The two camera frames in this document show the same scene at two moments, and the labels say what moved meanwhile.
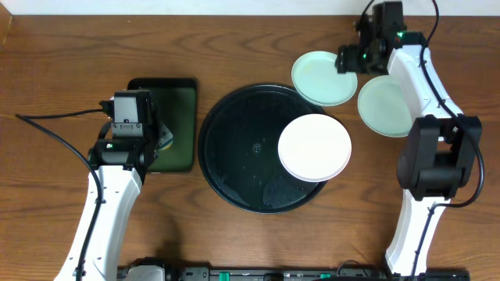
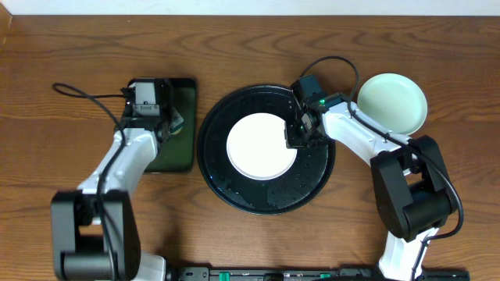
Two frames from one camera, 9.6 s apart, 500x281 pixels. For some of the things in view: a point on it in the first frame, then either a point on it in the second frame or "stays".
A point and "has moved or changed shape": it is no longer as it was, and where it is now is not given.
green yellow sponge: [166, 140] has moved or changed shape
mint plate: [383, 106] stays
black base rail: [157, 268] stays
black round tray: [238, 148] stays
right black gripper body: [343, 60] → [294, 134]
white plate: [314, 147] → [256, 147]
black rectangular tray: [175, 104] stays
